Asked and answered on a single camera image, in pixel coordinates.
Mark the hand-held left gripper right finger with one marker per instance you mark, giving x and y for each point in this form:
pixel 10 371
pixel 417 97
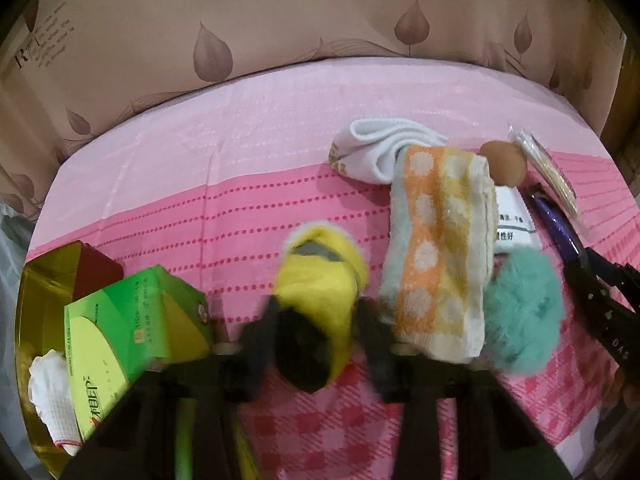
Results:
pixel 372 332

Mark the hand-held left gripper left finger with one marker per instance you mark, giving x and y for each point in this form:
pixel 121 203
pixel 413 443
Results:
pixel 257 332

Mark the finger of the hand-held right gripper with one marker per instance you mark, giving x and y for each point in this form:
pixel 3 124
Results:
pixel 552 220

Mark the yellow and black plush toy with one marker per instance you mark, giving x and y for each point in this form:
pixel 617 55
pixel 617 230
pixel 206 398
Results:
pixel 325 280

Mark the tan makeup sponge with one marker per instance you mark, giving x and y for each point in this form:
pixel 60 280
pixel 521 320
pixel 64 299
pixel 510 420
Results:
pixel 505 162

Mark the gold and red tin box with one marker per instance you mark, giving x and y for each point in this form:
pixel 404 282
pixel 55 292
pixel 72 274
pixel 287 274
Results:
pixel 50 280

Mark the white printed packet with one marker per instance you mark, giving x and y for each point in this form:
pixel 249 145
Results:
pixel 515 225

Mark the clear packet of cotton swabs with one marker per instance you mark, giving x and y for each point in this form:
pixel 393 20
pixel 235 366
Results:
pixel 550 175

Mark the teal fluffy pompom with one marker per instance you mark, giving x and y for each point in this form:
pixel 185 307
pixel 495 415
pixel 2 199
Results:
pixel 522 310

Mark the orange yellow dotted towel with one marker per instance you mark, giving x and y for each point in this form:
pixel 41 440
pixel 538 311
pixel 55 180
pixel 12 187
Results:
pixel 430 260

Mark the green tissue box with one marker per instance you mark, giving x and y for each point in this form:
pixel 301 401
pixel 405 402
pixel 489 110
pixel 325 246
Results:
pixel 125 320

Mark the dark wooden furniture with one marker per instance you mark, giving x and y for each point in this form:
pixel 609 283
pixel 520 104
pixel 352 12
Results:
pixel 622 100

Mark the pink checked bed sheet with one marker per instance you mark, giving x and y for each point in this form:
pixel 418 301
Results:
pixel 200 160

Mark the white folded socks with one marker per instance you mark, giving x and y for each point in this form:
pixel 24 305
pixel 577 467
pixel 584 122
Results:
pixel 375 135

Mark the white waffle cloth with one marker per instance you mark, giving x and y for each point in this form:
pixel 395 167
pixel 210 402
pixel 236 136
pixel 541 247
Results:
pixel 47 390

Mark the grey plastic bag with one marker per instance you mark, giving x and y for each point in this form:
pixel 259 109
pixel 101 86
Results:
pixel 12 300

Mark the beige leaf print curtain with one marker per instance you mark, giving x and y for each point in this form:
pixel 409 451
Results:
pixel 300 10

